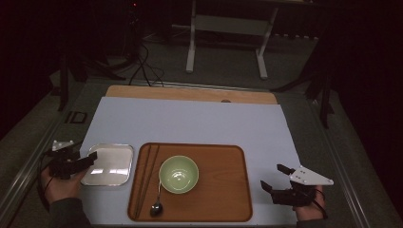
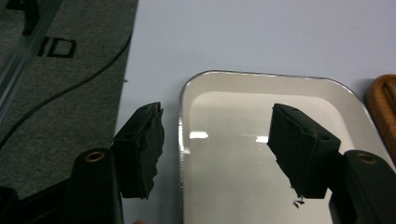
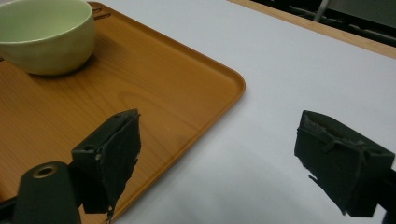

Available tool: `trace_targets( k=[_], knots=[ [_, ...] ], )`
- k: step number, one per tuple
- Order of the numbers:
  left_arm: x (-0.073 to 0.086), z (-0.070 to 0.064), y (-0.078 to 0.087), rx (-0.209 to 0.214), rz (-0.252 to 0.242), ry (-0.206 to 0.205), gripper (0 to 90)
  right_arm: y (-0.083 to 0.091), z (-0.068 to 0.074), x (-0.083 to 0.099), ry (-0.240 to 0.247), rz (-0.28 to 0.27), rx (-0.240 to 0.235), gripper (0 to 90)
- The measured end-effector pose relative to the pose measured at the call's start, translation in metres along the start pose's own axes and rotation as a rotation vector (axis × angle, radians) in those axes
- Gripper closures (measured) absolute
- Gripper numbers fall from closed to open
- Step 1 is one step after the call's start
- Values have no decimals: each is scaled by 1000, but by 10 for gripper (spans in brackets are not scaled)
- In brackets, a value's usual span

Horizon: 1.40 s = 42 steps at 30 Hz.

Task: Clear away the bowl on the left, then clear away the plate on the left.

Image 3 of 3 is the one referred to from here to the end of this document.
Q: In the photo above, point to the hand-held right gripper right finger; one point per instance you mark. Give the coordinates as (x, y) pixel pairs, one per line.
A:
(342, 168)

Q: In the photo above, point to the white table mat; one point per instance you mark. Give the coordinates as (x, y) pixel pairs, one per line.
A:
(280, 77)

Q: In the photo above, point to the green ceramic bowl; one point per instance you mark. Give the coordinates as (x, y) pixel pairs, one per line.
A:
(46, 46)

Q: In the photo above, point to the white metal stand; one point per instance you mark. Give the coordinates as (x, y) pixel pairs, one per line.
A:
(320, 9)

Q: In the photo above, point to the dark wooden chopstick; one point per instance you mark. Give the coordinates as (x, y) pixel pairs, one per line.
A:
(104, 15)
(97, 10)

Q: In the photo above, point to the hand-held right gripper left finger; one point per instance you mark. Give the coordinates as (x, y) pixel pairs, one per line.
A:
(109, 161)

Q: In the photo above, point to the brown wooden serving tray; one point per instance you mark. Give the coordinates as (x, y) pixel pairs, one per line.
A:
(140, 77)

